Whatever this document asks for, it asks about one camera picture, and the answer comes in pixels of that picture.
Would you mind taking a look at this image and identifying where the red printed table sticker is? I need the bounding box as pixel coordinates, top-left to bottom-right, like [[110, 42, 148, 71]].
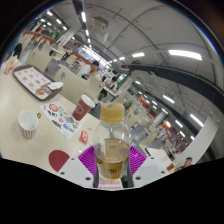
[[98, 178, 124, 190]]

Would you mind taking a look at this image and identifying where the black backpack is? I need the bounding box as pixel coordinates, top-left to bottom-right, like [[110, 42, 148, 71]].
[[12, 43, 24, 59]]

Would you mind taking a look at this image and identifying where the group of cream canteen chairs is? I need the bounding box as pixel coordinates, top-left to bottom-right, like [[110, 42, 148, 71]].
[[19, 31, 161, 141]]

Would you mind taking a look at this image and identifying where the colourful printed flyer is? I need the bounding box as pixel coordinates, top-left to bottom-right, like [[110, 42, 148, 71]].
[[39, 101, 83, 140]]

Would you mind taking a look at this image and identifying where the white paper napkin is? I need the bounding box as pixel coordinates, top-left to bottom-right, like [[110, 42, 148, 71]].
[[46, 81, 64, 91]]

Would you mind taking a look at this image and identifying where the ceiling air conditioner unit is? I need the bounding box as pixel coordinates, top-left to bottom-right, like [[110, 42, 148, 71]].
[[90, 16, 109, 31]]

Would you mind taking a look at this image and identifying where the cream chair back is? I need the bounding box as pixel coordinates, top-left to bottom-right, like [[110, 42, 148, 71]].
[[53, 64, 103, 107], [26, 46, 54, 73]]

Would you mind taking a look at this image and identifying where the brown white houndstooth cup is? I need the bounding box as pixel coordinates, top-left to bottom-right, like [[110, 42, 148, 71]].
[[17, 109, 43, 140]]

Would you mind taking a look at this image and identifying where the cream pedestal table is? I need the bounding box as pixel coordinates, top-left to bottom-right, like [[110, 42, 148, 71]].
[[146, 113, 221, 168]]

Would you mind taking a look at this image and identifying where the food wrapper with fries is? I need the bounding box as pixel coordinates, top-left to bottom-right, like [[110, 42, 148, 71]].
[[3, 56, 19, 75]]

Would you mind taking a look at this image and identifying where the small red sauce packet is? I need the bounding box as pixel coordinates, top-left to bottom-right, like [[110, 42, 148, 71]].
[[79, 130, 90, 145]]

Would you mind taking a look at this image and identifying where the printed paper tray liner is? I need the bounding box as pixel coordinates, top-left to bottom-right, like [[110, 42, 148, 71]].
[[14, 66, 51, 96]]

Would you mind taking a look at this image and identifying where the flat round red coaster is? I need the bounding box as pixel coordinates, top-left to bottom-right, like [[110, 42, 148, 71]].
[[48, 149, 71, 173]]

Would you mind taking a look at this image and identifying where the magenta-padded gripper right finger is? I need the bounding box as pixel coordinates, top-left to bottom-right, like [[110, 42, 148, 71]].
[[126, 145, 169, 188]]

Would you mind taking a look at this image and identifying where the clear bottle with yellow drink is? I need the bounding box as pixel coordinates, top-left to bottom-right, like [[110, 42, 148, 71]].
[[92, 101, 132, 182]]

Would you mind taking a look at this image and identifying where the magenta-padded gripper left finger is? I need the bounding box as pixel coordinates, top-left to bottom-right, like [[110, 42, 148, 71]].
[[57, 143, 100, 188]]

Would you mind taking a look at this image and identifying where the red paper cup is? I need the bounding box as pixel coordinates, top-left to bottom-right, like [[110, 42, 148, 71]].
[[71, 94, 96, 122]]

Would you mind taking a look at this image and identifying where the group of ceiling lights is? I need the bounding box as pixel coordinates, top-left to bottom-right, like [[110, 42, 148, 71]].
[[38, 9, 205, 141]]

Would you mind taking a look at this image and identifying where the brown food tray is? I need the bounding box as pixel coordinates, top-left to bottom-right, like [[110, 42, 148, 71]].
[[12, 65, 63, 102]]

